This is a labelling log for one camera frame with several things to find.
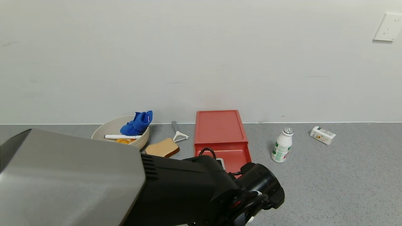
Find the grey handled peeler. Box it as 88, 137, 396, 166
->
171, 121, 189, 143

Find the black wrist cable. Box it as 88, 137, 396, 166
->
199, 147, 217, 159

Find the white wall socket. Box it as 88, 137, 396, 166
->
373, 13, 402, 42

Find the white stick utensil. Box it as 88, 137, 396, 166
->
105, 134, 142, 140

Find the beige bowl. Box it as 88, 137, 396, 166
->
92, 115, 150, 151

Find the blue cloth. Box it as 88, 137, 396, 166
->
120, 110, 153, 136

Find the brown toast slice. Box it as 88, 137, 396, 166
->
145, 137, 180, 158

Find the red drawer box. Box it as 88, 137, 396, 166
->
194, 142, 252, 178

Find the small white drink carton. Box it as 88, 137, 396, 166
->
310, 126, 336, 145

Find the white milk bottle green label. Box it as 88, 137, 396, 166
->
271, 127, 294, 163

